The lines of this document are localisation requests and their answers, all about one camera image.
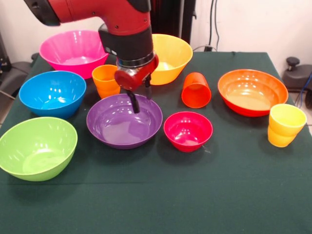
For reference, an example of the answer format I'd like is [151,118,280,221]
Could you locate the black device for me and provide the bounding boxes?
[0,31,11,73]

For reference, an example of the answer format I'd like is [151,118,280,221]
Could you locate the orange cup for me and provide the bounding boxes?
[91,64,121,99]

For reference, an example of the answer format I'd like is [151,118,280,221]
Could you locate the yellow cup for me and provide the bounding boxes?
[267,103,308,148]

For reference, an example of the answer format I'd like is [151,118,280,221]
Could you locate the blue bowl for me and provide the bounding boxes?
[19,70,87,120]

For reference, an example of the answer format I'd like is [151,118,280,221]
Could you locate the green bowl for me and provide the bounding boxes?
[0,117,78,182]

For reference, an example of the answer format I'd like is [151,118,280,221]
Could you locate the blue cable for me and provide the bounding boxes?
[298,73,312,108]

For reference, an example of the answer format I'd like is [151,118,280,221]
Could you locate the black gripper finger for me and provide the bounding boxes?
[126,89,141,114]
[145,76,153,100]

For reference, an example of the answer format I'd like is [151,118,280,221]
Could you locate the large pink bowl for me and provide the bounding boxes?
[39,30,110,80]

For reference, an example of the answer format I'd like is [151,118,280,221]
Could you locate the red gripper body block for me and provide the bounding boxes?
[114,55,159,91]

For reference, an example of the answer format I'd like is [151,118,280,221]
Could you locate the dark green tablecloth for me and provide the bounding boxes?
[0,51,312,234]

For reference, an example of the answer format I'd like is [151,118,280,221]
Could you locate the large yellow-orange bowl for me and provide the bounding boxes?
[150,34,194,86]

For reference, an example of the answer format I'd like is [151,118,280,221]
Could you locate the small crimson bowl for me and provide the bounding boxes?
[163,111,214,153]

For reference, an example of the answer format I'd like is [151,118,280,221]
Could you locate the purple bowl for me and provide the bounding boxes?
[86,93,164,150]

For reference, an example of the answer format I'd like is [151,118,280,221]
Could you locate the red-orange cup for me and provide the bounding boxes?
[181,72,212,109]

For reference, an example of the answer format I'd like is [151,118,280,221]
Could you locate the black hanging cables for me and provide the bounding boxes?
[207,0,221,52]

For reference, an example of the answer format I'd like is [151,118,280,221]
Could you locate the shallow red-orange bowl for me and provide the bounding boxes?
[217,69,289,118]

